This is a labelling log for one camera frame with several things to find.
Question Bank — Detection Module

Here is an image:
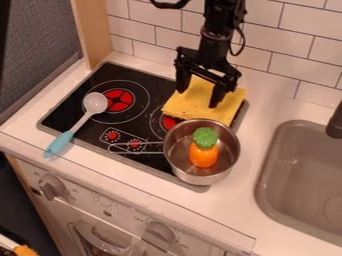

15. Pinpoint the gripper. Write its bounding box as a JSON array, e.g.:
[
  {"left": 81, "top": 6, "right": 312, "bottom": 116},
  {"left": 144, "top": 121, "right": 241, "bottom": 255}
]
[{"left": 172, "top": 30, "right": 244, "bottom": 109}]

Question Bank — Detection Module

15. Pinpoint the silver pot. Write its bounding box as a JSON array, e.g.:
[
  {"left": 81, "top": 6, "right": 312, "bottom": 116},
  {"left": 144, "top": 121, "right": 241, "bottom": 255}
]
[{"left": 106, "top": 118, "right": 242, "bottom": 186}]

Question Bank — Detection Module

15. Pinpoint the tap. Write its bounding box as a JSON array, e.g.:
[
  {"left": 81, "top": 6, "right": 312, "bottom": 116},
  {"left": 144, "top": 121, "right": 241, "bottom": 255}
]
[{"left": 324, "top": 99, "right": 342, "bottom": 140}]

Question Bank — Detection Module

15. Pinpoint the white spoon with blue handle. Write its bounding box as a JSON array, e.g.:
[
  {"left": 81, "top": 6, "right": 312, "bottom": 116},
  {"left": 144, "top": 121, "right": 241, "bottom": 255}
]
[{"left": 42, "top": 91, "right": 110, "bottom": 159}]

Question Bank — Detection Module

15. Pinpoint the toy sink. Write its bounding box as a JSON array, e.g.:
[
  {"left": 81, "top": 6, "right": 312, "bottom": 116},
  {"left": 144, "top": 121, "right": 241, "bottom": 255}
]
[{"left": 253, "top": 119, "right": 342, "bottom": 248}]

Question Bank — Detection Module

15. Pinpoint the yellow cloth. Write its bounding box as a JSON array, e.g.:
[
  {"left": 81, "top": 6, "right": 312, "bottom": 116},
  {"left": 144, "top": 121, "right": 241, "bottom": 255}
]
[{"left": 160, "top": 75, "right": 249, "bottom": 128}]

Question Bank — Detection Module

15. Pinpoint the toy stove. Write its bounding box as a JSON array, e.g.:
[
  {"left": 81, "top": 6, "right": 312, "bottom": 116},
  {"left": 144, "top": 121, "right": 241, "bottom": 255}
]
[{"left": 36, "top": 60, "right": 252, "bottom": 194}]

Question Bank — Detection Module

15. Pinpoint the orange toy carrot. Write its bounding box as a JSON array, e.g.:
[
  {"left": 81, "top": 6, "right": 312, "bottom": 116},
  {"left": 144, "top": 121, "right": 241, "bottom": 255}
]
[{"left": 188, "top": 126, "right": 221, "bottom": 169}]

